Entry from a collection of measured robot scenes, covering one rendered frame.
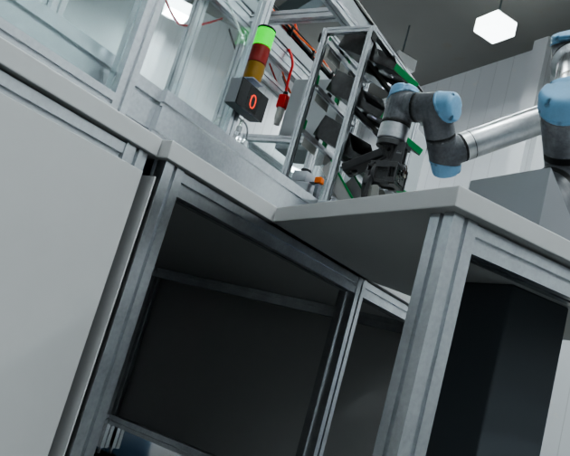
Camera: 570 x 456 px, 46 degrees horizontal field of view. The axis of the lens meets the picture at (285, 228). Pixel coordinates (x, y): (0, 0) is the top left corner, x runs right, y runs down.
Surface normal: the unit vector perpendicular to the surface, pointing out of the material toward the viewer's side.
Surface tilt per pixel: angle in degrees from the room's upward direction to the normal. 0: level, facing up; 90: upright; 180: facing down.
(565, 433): 90
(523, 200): 90
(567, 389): 90
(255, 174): 90
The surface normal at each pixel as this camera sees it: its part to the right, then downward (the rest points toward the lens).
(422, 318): -0.83, -0.33
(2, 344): 0.82, 0.12
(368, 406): -0.51, -0.31
